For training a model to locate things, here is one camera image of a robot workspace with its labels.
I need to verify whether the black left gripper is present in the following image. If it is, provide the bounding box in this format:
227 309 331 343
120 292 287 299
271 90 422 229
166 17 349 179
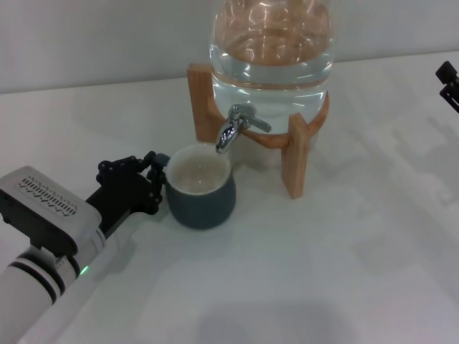
85 150 168 238

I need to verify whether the black ceramic cup white inside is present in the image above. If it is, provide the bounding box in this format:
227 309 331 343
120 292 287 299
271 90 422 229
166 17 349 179
154 143 238 232

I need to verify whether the chrome faucet with lever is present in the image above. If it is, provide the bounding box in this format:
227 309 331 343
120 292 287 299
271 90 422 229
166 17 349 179
214 103 273 156

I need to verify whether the wooden dispenser stand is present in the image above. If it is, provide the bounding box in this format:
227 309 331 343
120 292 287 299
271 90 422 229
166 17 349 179
187 62 331 200

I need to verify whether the clear glass water dispenser jar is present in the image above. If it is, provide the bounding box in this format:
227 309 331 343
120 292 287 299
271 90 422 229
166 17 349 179
207 0 339 136

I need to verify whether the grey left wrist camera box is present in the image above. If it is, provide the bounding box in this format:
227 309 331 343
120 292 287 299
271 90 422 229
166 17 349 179
0 165 104 256

